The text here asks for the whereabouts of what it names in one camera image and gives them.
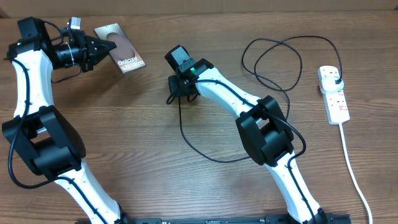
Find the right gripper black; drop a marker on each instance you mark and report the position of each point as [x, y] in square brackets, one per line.
[178, 85]

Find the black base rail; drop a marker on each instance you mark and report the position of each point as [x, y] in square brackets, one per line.
[268, 219]

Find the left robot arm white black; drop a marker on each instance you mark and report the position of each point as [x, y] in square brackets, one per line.
[42, 137]

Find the Galaxy smartphone with bronze screen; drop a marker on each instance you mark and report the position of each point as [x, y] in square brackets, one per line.
[125, 55]

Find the white charger plug adapter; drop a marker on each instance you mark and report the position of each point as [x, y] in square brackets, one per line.
[331, 84]

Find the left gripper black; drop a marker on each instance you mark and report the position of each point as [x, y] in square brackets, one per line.
[87, 45]

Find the white power strip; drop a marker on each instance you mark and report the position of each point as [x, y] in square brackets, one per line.
[335, 103]

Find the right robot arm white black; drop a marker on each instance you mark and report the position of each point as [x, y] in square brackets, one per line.
[264, 131]

